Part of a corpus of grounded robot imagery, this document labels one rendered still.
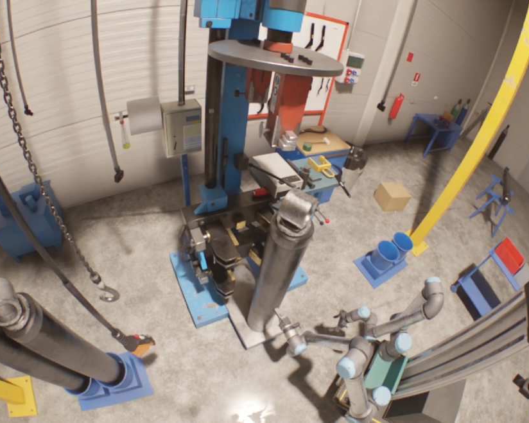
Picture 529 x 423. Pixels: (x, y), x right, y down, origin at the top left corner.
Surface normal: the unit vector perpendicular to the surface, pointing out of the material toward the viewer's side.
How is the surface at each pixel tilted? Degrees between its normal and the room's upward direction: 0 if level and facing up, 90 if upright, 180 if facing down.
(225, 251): 0
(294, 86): 90
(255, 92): 90
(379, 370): 0
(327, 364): 0
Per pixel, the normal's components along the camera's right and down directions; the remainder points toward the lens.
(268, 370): 0.14, -0.70
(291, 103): 0.30, 0.71
